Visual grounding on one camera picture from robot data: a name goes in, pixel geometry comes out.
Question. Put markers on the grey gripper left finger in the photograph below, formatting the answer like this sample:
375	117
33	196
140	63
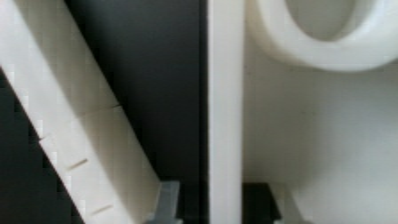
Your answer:
165	212

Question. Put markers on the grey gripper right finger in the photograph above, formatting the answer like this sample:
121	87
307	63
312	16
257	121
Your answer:
266	208

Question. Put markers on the white square tabletop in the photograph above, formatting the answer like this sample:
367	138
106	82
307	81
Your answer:
302	95

